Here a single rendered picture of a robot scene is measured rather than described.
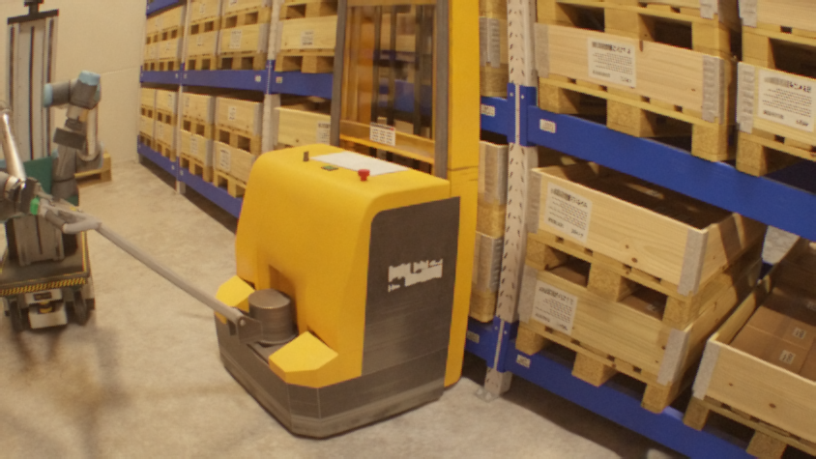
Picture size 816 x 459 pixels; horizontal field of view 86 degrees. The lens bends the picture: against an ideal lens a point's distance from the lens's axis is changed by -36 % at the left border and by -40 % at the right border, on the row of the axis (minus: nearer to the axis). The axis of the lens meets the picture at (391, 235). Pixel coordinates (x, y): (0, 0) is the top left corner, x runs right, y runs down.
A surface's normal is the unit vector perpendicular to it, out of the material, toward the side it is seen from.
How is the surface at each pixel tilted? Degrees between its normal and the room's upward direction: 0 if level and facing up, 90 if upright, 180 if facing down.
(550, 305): 90
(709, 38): 90
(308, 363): 22
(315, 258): 74
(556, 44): 90
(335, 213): 68
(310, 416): 90
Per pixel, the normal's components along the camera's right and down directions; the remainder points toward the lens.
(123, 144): 0.62, 0.27
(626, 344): -0.79, 0.17
